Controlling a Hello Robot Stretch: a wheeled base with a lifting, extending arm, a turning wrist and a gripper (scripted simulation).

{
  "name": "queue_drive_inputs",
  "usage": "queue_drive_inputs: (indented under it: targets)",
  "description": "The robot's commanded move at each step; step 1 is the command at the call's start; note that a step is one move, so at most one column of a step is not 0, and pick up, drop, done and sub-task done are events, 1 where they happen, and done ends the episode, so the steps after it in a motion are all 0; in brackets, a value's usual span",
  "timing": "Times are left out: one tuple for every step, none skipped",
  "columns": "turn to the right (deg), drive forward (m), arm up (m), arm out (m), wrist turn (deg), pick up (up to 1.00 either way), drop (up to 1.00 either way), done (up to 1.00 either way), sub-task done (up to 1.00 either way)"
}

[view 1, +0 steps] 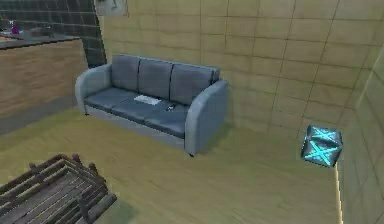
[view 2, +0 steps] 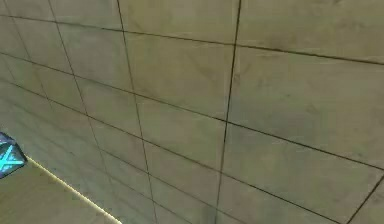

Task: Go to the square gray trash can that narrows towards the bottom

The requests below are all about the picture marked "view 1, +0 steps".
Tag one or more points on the black remote control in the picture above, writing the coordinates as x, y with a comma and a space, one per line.
170, 107

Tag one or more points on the grey blue three-seat sofa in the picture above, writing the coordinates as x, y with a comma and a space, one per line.
156, 116

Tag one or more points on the white paper sheet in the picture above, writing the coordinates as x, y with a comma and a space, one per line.
147, 99

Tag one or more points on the dark cube with cyan crosses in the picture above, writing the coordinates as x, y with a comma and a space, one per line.
321, 146

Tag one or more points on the wooden kitchen counter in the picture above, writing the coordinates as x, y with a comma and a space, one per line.
36, 73

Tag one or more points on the dark brown slatted wooden table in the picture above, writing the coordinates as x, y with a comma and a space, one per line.
50, 196

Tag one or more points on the purple bottle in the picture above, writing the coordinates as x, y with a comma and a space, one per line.
14, 29

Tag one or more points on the framed grey wall picture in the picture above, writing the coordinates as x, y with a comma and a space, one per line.
111, 7

